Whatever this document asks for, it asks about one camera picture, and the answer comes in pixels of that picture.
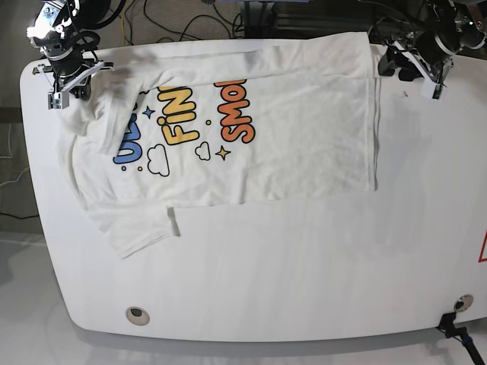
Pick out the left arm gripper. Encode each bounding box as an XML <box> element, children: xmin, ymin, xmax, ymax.
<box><xmin>377</xmin><ymin>36</ymin><xmax>455</xmax><ymax>85</ymax></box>

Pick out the black clamp with cable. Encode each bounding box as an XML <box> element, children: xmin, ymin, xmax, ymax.
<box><xmin>436</xmin><ymin>313</ymin><xmax>485</xmax><ymax>365</ymax></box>

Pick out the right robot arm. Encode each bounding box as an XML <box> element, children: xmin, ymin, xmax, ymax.
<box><xmin>27</xmin><ymin>0</ymin><xmax>126</xmax><ymax>110</ymax></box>

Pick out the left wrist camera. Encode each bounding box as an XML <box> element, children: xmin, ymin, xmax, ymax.
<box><xmin>421</xmin><ymin>78</ymin><xmax>444</xmax><ymax>100</ymax></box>

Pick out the red warning sticker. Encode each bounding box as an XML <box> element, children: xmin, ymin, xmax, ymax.
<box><xmin>479</xmin><ymin>232</ymin><xmax>487</xmax><ymax>262</ymax></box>

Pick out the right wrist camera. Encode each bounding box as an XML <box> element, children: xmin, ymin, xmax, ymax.
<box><xmin>47</xmin><ymin>90</ymin><xmax>69</xmax><ymax>110</ymax></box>

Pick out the white printed T-shirt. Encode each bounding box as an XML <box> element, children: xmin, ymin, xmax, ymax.
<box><xmin>57</xmin><ymin>32</ymin><xmax>379</xmax><ymax>258</ymax></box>

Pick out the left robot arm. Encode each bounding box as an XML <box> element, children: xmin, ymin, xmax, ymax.
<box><xmin>377</xmin><ymin>1</ymin><xmax>486</xmax><ymax>99</ymax></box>

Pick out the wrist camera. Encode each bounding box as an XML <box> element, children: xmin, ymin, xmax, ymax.
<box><xmin>421</xmin><ymin>78</ymin><xmax>444</xmax><ymax>100</ymax></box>
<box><xmin>47</xmin><ymin>90</ymin><xmax>69</xmax><ymax>110</ymax></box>

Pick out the black equipment frame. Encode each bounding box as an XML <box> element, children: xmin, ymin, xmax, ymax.
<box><xmin>240</xmin><ymin>1</ymin><xmax>277</xmax><ymax>39</ymax></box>

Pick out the yellow floor cable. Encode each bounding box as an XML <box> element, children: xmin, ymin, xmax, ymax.
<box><xmin>120</xmin><ymin>0</ymin><xmax>132</xmax><ymax>47</ymax></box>

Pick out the left table grommet hole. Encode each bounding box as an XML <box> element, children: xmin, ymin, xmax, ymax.
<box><xmin>126</xmin><ymin>306</ymin><xmax>150</xmax><ymax>326</ymax></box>

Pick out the right metal table grommet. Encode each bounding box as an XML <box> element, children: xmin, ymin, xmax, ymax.
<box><xmin>454</xmin><ymin>294</ymin><xmax>474</xmax><ymax>313</ymax></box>

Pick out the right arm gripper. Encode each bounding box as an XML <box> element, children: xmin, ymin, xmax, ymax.
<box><xmin>33</xmin><ymin>59</ymin><xmax>114</xmax><ymax>100</ymax></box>

